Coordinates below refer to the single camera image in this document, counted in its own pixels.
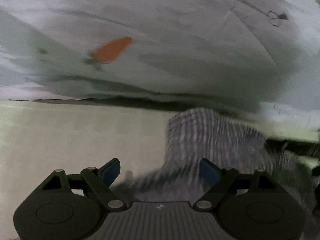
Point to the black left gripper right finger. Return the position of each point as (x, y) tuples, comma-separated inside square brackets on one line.
[(222, 183)]

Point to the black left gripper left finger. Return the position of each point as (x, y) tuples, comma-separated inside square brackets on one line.
[(98, 182)]

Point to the blue white plaid shirt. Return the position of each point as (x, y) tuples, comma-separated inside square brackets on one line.
[(201, 133)]

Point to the green grid bed sheet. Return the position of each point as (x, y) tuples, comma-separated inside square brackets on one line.
[(38, 138)]

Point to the white carrot print duvet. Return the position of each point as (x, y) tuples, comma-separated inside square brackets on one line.
[(257, 59)]

